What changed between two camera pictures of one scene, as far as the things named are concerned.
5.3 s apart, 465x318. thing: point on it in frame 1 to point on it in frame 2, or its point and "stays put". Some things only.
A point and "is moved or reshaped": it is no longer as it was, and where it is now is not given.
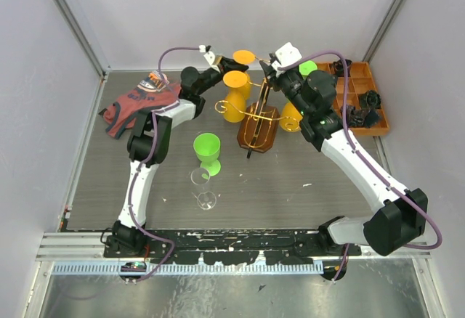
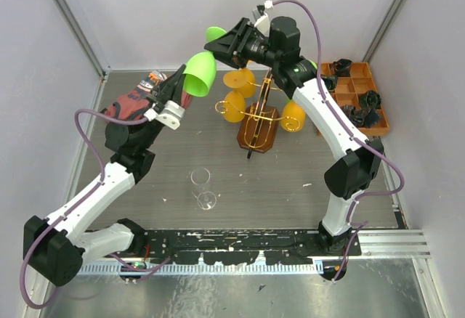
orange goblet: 234,104 stays put
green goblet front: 206,147 is moved or reshaped
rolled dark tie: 371,118 stays put
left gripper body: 220,67 to 158,98
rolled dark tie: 370,99 stays put
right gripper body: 289,82 to 257,51
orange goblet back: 290,119 stays put
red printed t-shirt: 154,91 stays put
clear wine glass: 205,200 stays put
